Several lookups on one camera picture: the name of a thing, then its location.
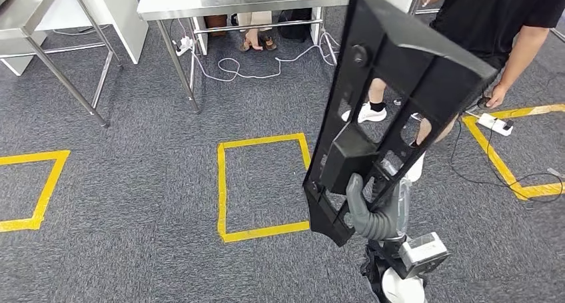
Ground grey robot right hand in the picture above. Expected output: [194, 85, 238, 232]
[345, 158, 414, 242]

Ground black plastic plate bracket part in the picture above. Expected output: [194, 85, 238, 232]
[302, 0, 499, 248]

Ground yellow floor tape square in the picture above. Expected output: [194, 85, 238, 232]
[216, 133, 312, 244]
[462, 103, 565, 201]
[0, 150, 71, 234]

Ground white power strip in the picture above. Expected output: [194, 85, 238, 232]
[476, 112, 514, 137]
[175, 36, 195, 57]

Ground black bag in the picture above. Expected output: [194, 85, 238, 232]
[278, 8, 313, 43]

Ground person's feet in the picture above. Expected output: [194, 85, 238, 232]
[238, 10, 278, 53]

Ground person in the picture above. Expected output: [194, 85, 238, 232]
[342, 0, 565, 187]

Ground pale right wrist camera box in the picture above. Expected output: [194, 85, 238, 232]
[398, 231, 451, 279]

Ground black floor cable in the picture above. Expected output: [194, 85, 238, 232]
[450, 120, 565, 205]

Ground white floor cable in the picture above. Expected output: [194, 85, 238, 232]
[169, 18, 340, 83]

